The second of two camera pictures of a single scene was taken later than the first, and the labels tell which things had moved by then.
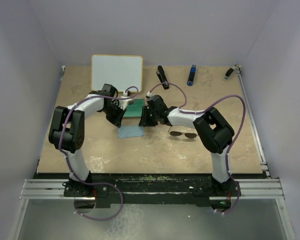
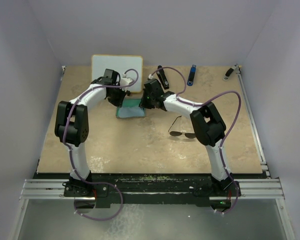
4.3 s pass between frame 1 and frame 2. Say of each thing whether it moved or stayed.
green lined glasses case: stayed
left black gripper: moved
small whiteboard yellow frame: stayed
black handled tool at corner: stayed
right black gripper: moved
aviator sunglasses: stayed
